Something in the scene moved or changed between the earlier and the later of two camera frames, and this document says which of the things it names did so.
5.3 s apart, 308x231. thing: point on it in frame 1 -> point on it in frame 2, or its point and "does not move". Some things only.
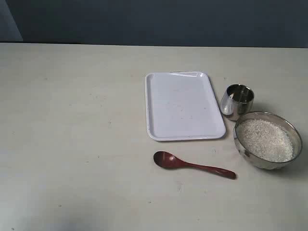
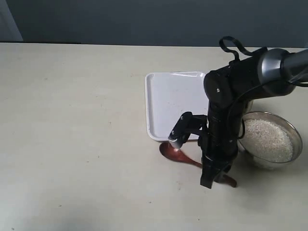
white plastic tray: [180, 106] does not move
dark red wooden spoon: [167, 160] -> [180, 154]
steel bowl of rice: [267, 141] does not move
